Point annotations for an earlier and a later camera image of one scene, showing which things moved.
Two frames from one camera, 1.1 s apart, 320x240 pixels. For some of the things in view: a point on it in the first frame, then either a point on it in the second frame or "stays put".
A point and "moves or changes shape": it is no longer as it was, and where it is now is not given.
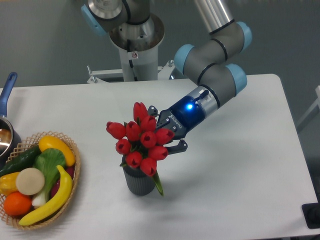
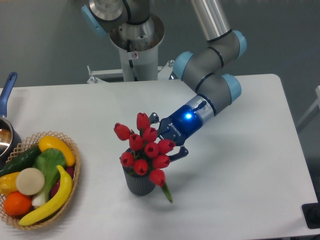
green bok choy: x=47 y=160 stays put
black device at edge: x=311 y=212 stays put
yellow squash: x=46 y=142 stays put
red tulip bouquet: x=140 y=144 moves or changes shape
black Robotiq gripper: x=183 y=116 -> x=179 y=125
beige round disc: x=30 y=181 stays put
